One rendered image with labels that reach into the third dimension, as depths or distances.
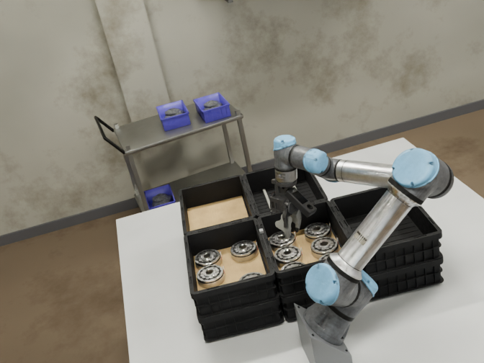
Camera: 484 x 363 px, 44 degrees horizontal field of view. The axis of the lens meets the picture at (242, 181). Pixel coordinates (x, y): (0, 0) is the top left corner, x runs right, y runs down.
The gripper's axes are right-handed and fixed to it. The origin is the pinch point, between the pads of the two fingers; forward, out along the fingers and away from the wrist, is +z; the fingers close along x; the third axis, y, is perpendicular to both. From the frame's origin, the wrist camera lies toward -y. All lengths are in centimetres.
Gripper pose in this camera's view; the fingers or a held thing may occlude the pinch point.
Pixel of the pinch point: (294, 232)
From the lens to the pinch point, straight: 214.9
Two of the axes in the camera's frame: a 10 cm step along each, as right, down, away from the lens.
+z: 0.8, 9.2, 3.9
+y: -7.8, -1.9, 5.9
